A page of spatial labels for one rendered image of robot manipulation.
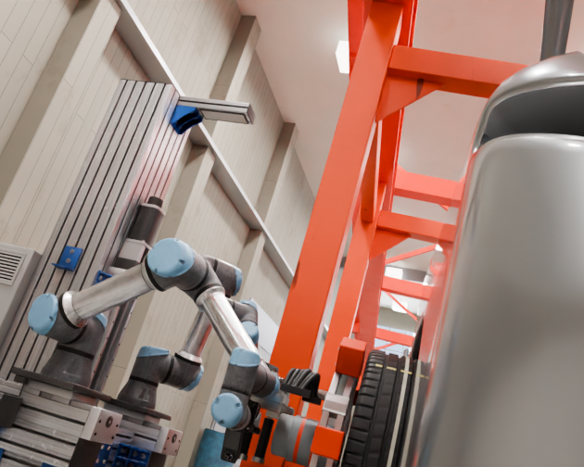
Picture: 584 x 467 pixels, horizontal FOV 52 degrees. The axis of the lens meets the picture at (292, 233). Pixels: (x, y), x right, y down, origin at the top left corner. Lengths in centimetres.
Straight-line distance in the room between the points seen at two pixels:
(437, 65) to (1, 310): 215
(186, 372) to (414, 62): 177
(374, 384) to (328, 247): 95
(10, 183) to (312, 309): 342
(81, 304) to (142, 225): 59
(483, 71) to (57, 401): 227
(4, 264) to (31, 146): 312
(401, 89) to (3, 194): 344
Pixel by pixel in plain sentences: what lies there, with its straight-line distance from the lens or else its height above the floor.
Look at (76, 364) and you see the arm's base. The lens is 199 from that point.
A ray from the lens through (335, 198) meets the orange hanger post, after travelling 263.
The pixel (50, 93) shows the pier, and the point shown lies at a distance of 567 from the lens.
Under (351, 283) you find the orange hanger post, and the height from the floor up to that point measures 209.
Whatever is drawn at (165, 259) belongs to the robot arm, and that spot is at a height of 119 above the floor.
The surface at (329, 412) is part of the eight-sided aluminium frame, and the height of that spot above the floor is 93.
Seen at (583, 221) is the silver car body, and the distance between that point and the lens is 104.
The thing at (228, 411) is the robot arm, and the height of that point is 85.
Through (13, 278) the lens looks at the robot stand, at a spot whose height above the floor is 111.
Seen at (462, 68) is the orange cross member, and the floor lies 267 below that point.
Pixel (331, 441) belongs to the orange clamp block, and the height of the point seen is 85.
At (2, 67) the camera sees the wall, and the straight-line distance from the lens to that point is 553.
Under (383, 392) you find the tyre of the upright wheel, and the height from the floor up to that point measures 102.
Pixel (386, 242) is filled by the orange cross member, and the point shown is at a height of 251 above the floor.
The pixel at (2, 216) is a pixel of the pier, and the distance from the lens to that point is 533.
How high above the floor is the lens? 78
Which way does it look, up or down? 20 degrees up
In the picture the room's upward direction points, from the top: 16 degrees clockwise
